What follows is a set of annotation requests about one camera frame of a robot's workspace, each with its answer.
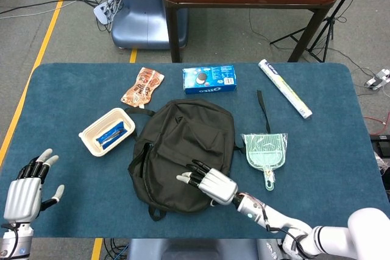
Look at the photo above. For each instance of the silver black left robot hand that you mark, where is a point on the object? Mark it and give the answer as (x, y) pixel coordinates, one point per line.
(22, 194)

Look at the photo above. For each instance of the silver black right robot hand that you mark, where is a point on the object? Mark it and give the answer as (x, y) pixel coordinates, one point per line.
(217, 185)

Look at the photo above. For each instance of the black fabric backpack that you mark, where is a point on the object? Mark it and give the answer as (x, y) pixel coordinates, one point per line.
(182, 138)

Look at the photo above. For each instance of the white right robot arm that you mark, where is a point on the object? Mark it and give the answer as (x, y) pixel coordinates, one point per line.
(329, 235)

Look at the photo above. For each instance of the blue grey own robot base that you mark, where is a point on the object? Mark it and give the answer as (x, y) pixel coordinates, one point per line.
(182, 249)

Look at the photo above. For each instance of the green dustpan in plastic wrap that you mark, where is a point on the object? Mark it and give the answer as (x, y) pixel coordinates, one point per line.
(265, 150)

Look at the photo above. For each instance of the beige plastic food container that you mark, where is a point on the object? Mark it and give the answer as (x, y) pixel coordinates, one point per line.
(91, 138)

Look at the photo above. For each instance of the blue Oreo cookie box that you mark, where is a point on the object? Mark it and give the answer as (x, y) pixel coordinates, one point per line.
(213, 80)

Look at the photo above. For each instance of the blue snack packet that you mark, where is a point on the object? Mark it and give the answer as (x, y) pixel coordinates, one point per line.
(111, 135)

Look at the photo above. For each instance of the blue table cover cloth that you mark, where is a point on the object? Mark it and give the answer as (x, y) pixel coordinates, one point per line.
(76, 95)

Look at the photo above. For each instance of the white shuttlecock tube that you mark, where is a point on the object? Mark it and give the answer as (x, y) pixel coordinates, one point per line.
(283, 86)

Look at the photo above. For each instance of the orange brown snack pouch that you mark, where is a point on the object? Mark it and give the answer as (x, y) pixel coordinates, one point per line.
(143, 86)

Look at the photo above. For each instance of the black box device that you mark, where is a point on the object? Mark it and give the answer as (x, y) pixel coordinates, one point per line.
(381, 144)

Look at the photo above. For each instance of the white power strip black plug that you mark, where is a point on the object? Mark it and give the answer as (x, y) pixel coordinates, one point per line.
(376, 81)

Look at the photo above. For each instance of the black tripod stand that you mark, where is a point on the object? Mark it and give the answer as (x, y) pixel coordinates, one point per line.
(326, 28)

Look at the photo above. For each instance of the white power strip with plugs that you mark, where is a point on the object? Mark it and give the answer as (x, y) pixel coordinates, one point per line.
(102, 11)

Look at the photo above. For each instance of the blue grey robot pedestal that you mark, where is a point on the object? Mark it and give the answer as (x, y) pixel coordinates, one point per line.
(143, 13)

